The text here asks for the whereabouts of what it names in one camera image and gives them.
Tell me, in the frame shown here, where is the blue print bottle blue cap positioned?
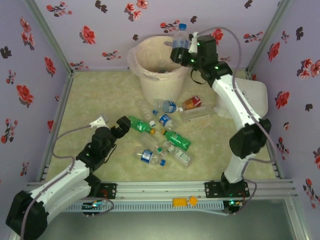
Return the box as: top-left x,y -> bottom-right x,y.
171,23 -> 191,51

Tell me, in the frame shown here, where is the green bottle yellow cap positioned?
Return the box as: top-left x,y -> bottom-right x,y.
160,128 -> 192,151
128,115 -> 156,135

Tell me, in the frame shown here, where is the clear bottle white cap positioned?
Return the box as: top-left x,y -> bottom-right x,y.
138,99 -> 156,126

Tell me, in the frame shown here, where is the red orange label bottle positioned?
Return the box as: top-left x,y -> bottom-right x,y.
181,95 -> 202,111

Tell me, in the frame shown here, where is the blue label bottle white cap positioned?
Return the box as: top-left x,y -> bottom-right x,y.
153,98 -> 184,114

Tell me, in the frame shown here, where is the cream plastic bin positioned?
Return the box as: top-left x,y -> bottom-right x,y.
133,34 -> 191,106

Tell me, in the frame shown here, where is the clear plastic bin liner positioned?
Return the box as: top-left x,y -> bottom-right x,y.
126,34 -> 191,82

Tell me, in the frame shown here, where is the crushed clear bottle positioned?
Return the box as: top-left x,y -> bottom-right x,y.
139,133 -> 160,151

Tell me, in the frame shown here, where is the small green white label bottle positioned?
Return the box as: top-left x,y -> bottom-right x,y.
156,140 -> 173,155

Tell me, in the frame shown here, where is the circuit board green light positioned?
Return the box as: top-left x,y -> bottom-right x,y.
81,201 -> 108,216
223,199 -> 245,216

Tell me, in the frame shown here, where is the white lidded plastic box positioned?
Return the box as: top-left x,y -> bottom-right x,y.
216,76 -> 269,120

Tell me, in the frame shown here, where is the yellow plastic block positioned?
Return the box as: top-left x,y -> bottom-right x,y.
172,197 -> 189,208

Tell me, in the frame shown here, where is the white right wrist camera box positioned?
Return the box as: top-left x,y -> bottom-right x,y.
188,31 -> 200,54

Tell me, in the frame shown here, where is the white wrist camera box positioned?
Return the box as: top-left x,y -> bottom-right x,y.
188,31 -> 200,54
90,114 -> 110,128

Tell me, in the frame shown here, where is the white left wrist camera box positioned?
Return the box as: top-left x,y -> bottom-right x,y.
90,114 -> 110,128

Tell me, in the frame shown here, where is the grey left arm cable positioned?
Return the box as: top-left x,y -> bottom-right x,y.
19,123 -> 115,240

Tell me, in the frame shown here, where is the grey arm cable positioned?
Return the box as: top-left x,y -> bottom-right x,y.
19,123 -> 115,240
196,26 -> 278,216

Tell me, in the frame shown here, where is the grey right arm cable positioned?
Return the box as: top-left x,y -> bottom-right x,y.
196,26 -> 278,216

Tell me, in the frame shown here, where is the aluminium corner post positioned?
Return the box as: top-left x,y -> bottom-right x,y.
246,0 -> 294,73
23,0 -> 75,74

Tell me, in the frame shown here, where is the wide aluminium frame rail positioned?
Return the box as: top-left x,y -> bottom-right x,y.
24,179 -> 297,201

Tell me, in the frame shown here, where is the white slotted cable duct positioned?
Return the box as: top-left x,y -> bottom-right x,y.
64,201 -> 225,213

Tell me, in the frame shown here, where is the slanted aluminium frame bar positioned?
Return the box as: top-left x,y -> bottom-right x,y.
284,198 -> 311,240

